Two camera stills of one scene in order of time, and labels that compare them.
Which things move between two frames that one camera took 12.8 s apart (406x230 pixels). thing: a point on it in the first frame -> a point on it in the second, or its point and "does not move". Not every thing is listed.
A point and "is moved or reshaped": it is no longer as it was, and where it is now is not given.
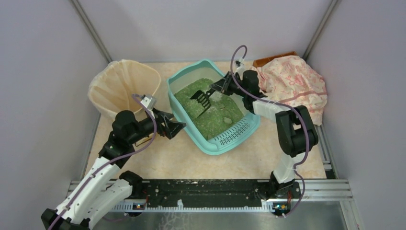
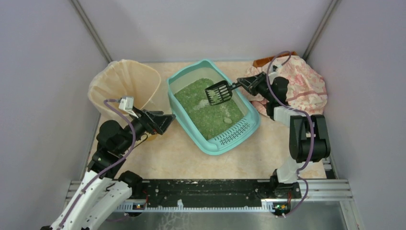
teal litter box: (223, 126) does not move
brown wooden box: (258, 63) does not move
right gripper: (226, 85) -> (255, 84)
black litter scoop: (203, 98) is moved or reshaped
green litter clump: (227, 120) does not move
